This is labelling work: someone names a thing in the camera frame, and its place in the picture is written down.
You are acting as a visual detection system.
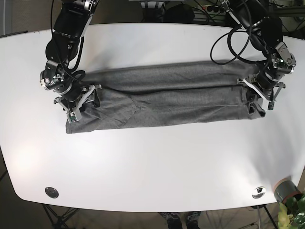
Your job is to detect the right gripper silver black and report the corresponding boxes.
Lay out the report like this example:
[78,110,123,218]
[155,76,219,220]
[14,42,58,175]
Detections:
[54,84,102,124]

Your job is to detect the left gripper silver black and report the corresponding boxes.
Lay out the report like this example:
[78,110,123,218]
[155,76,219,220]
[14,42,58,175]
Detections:
[237,71,285,114]

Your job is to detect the grey T-shirt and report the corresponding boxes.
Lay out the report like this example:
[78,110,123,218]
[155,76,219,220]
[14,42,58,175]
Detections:
[66,61,265,134]

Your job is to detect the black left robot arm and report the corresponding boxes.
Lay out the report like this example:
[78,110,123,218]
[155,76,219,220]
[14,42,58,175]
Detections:
[221,0,296,110]

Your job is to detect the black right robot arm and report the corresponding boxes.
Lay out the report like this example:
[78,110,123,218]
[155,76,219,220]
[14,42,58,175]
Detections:
[40,0,102,123]

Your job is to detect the right silver table grommet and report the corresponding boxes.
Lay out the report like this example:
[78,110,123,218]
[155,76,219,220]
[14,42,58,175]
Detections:
[252,187,266,199]

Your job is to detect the silver table grommet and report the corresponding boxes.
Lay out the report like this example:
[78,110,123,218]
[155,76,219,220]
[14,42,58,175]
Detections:
[252,187,266,199]
[45,187,59,198]

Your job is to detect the grey plant pot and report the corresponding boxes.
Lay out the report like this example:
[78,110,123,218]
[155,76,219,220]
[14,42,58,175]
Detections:
[273,178,303,204]

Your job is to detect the left silver table grommet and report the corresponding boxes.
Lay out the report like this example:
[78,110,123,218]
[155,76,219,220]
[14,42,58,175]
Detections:
[45,187,59,198]

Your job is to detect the black folding table legs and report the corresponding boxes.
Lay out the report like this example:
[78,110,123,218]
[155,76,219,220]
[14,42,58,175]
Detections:
[42,204,80,229]

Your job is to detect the green potted plant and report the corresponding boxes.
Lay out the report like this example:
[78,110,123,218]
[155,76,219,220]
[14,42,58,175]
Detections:
[278,193,305,229]

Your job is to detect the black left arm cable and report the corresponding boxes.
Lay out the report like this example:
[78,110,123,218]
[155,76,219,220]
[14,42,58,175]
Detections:
[209,0,270,66]

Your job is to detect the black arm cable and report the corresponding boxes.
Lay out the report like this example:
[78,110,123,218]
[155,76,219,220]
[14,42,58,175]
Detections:
[209,0,270,66]
[50,0,87,83]

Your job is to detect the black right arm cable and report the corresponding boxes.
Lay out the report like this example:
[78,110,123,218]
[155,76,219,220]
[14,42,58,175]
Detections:
[50,0,87,83]

